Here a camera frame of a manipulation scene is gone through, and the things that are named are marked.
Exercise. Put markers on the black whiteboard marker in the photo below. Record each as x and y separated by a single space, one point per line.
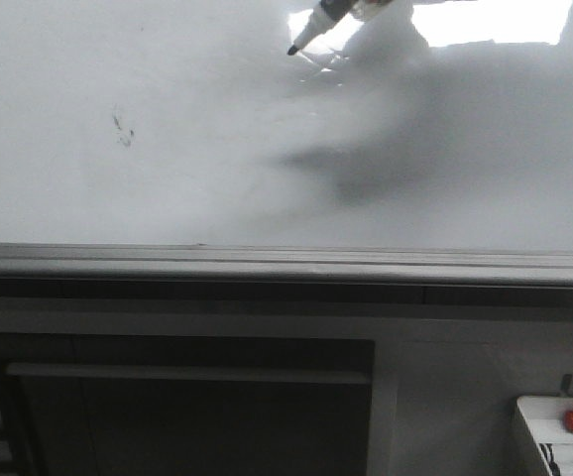
326 28

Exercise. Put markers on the white whiteboard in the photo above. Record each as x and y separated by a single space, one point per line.
431 125

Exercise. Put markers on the grey whiteboard marker tray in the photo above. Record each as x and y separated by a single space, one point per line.
210 272

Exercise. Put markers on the dark cabinet with shelf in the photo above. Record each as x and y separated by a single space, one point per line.
139 405

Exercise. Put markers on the white storage box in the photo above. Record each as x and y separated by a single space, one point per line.
545 445

